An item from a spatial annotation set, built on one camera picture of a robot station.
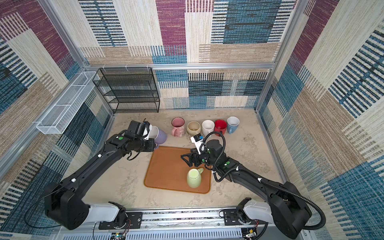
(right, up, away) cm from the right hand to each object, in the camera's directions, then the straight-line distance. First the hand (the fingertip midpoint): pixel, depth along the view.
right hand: (187, 155), depth 78 cm
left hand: (-17, +6, +3) cm, 19 cm away
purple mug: (-14, +10, +1) cm, 18 cm away
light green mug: (+4, -11, -1) cm, 11 cm away
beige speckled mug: (+3, +14, +27) cm, 30 cm away
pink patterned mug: (-6, +15, +18) cm, 24 cm away
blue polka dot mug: (+29, +16, +21) cm, 39 cm away
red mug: (+22, +15, +26) cm, 37 cm away
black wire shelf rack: (-44, +41, +33) cm, 69 cm away
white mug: (+13, +15, +23) cm, 31 cm away
